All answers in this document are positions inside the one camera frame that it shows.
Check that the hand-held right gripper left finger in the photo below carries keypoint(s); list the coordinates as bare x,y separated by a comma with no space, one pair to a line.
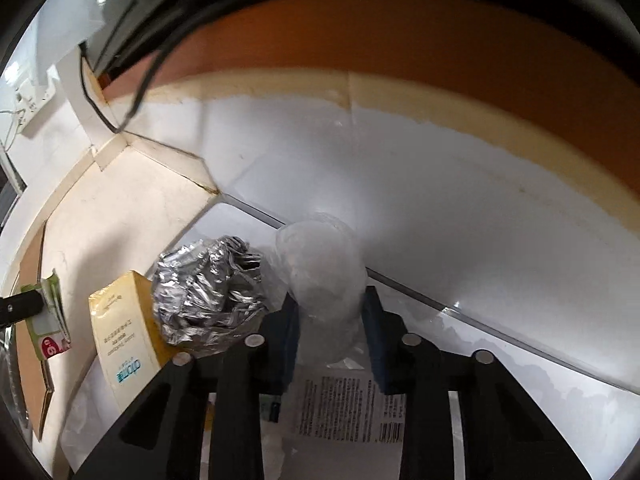
287,350

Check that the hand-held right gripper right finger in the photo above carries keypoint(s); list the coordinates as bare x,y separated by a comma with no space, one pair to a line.
375,340

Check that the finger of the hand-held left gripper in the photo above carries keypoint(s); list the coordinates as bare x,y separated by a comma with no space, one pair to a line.
20,308

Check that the pale green soft packet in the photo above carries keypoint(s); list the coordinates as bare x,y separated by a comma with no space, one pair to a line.
50,330

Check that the clear plastic cup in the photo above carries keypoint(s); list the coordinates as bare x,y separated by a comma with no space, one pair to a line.
320,270

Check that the brown cardboard sheet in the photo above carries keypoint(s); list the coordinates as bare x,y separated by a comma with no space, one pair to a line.
32,385

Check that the white printed packet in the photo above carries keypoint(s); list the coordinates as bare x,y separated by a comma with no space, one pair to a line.
340,410

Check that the crumpled silver foil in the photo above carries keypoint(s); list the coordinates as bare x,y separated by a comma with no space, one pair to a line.
200,290

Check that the yellow carton box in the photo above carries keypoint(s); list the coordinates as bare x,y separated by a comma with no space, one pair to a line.
125,340

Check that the white power strip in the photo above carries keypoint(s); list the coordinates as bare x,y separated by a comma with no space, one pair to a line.
37,102

